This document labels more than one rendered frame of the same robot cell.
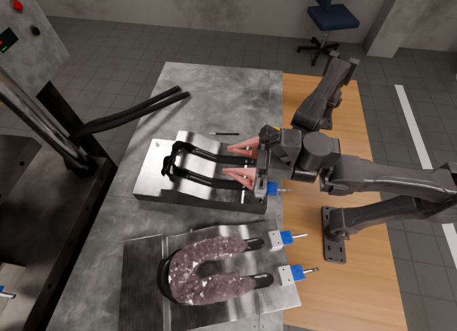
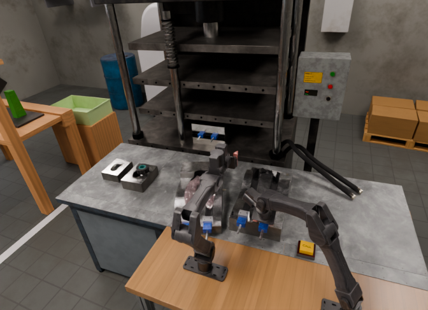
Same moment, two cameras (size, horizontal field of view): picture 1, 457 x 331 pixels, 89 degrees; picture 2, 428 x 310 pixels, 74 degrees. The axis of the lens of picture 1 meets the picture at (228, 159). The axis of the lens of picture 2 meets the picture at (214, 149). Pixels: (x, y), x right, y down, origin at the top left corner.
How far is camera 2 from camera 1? 1.29 m
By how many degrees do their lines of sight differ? 71
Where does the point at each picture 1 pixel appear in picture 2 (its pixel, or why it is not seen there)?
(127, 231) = (233, 171)
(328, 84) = (288, 200)
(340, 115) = not seen: outside the picture
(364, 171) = (206, 181)
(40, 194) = (260, 144)
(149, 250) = not seen: hidden behind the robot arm
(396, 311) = (144, 288)
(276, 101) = (361, 268)
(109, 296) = not seen: hidden behind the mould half
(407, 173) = (199, 195)
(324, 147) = (213, 153)
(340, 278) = (176, 261)
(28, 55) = (314, 103)
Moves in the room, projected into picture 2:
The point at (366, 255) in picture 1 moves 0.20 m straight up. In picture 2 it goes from (183, 286) to (177, 256)
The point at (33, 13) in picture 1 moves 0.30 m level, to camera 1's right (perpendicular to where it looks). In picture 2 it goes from (337, 93) to (344, 113)
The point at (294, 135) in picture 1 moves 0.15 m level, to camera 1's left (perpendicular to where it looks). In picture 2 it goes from (221, 146) to (228, 129)
